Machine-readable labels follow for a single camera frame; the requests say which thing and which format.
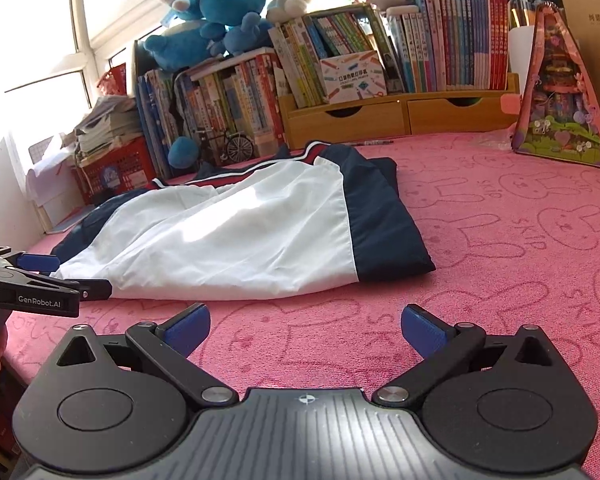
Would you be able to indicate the row of books on organizer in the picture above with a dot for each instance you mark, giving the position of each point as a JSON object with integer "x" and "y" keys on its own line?
{"x": 445, "y": 45}

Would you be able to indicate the small red plastic basket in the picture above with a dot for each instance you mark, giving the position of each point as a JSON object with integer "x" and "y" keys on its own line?
{"x": 112, "y": 80}

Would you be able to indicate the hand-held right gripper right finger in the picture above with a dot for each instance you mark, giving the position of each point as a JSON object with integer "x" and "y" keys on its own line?
{"x": 425, "y": 332}

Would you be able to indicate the round-head blue plush toy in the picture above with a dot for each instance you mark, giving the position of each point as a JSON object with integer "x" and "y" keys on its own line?
{"x": 235, "y": 10}

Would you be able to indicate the pink toy house package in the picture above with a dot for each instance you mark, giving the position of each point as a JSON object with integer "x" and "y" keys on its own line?
{"x": 560, "y": 110}

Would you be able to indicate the translucent plastic cup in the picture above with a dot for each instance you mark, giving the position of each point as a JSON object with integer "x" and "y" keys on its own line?
{"x": 264, "y": 146}

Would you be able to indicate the row of tall books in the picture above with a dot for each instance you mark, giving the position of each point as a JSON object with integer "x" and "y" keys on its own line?
{"x": 215, "y": 105}

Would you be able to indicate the cardboard box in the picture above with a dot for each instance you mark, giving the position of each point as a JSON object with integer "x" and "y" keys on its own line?
{"x": 597, "y": 45}

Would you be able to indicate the large blue plush toy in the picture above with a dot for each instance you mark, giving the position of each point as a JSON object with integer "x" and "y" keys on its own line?
{"x": 180, "y": 47}

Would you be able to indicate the window with white frame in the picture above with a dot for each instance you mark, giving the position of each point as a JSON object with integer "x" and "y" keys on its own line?
{"x": 40, "y": 10}

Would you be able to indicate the large red plastic basket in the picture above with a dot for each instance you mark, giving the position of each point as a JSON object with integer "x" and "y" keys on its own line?
{"x": 120, "y": 175}

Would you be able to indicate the navy and white jacket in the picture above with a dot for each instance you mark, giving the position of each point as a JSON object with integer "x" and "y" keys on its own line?
{"x": 240, "y": 230}

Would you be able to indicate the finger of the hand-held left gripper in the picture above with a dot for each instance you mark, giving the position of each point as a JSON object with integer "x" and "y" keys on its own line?
{"x": 95, "y": 290}
{"x": 37, "y": 262}

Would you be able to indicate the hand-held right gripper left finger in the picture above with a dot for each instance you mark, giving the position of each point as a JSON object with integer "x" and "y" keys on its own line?
{"x": 187, "y": 330}

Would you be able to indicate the white container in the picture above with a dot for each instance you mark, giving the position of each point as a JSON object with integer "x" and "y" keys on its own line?
{"x": 520, "y": 60}

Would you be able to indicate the miniature bicycle model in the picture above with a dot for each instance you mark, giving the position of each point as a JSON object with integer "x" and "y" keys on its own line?
{"x": 232, "y": 149}

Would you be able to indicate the white pencil print box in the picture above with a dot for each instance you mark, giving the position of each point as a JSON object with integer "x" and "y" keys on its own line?
{"x": 352, "y": 80}

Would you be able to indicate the clear barrel pen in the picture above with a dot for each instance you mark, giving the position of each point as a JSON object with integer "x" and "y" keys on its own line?
{"x": 377, "y": 141}

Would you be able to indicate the wooden drawer organizer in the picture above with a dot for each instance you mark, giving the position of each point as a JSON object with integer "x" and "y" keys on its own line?
{"x": 370, "y": 120}

